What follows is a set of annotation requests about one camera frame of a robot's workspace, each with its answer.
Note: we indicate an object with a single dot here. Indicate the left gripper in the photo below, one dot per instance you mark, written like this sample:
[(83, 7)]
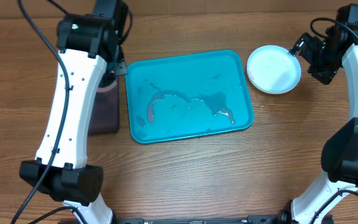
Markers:
[(121, 66)]

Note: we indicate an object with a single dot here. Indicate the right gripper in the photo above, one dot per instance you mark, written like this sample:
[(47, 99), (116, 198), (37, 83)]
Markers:
[(324, 74)]

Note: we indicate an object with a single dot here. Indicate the light blue plate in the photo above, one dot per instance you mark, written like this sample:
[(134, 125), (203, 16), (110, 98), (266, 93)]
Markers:
[(276, 61)]

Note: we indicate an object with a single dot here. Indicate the green and red sponge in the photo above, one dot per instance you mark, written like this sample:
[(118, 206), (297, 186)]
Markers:
[(105, 89)]

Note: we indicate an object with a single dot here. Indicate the white plate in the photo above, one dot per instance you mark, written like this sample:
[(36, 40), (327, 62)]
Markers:
[(263, 82)]

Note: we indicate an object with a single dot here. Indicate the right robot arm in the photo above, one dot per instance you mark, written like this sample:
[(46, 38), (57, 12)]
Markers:
[(339, 158)]

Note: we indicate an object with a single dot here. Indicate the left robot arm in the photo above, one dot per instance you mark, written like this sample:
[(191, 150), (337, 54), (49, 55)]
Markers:
[(90, 57)]

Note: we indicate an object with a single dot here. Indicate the black rectangular tray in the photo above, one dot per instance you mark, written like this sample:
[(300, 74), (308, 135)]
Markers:
[(105, 113)]

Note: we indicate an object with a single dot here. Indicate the teal plastic tray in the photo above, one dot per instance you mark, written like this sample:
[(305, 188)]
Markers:
[(187, 96)]

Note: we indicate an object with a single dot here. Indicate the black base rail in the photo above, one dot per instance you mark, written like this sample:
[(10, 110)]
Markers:
[(251, 219)]

